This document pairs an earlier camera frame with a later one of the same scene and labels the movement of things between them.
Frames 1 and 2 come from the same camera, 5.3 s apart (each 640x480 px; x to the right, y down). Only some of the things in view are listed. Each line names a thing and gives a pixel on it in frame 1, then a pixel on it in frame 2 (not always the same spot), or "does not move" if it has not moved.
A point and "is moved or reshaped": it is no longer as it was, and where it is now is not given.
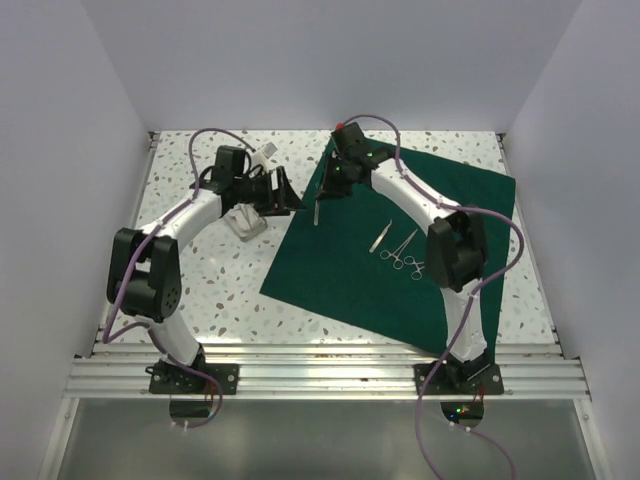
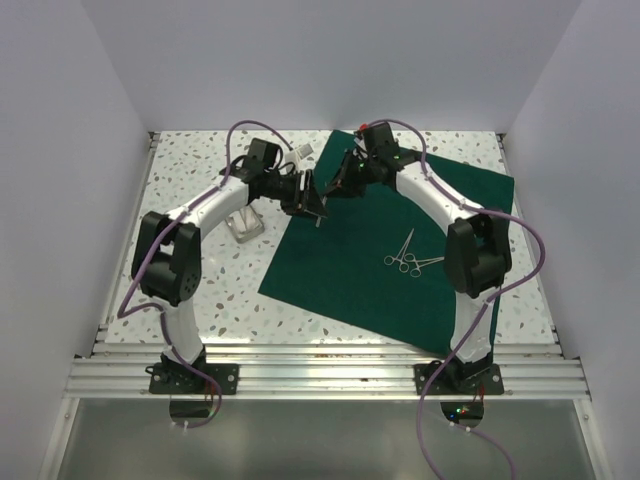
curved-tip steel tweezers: [380, 237] to [324, 201]
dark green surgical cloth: [365, 258] does not move
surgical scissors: [398, 263] is moved or reshaped
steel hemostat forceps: [416, 274] does not move
